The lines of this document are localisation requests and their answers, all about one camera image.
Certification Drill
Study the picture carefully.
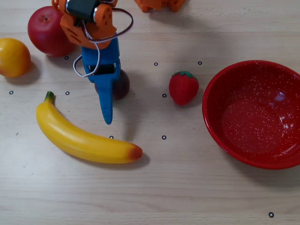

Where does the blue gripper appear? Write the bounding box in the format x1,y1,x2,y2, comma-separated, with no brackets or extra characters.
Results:
81,35,122,125

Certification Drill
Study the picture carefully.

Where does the dark purple plum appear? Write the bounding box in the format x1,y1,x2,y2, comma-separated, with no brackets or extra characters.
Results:
94,69,131,100

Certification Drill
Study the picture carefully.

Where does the orange robot base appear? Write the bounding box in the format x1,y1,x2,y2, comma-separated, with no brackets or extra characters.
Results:
135,0,188,13

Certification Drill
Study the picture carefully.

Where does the red speckled bowl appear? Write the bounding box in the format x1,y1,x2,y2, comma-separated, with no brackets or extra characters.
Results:
202,60,300,170

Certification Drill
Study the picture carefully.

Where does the yellow toy banana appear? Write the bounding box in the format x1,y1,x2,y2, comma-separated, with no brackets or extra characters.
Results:
36,90,143,164

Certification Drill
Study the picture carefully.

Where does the red toy strawberry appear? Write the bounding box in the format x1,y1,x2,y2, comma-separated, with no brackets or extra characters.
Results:
168,70,200,106

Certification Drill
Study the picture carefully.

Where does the red toy apple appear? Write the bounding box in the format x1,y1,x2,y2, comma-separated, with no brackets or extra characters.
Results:
27,6,78,57

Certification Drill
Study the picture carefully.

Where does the yellow orange round fruit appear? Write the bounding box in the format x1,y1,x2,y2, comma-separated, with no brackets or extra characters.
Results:
0,37,31,78

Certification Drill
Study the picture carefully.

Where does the white red black servo cable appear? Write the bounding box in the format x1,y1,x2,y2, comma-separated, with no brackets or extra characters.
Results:
73,6,134,78

